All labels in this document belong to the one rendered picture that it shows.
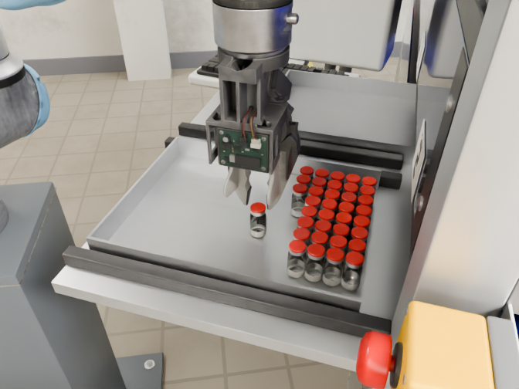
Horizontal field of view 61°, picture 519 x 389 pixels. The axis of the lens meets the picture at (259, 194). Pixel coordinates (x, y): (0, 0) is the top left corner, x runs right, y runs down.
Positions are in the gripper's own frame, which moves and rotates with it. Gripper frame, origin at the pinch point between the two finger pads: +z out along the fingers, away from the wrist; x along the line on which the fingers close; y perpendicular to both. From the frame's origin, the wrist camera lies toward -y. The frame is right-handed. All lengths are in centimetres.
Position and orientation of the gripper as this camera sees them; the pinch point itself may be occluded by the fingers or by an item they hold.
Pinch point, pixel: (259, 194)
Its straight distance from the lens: 57.0
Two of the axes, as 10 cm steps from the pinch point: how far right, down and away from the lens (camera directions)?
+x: 9.6, 1.8, -2.3
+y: -2.9, 5.9, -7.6
